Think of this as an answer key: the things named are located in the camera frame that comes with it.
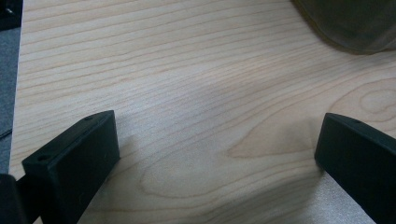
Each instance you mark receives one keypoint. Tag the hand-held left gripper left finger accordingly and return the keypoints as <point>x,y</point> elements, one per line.
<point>71,161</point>

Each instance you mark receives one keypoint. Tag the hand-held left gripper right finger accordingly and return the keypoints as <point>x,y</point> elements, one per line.
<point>361,158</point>

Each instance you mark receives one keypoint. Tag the translucent brown storage box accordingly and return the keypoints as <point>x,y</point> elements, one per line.
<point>358,21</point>

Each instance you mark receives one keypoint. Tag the black stand base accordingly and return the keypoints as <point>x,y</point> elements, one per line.
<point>9,14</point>

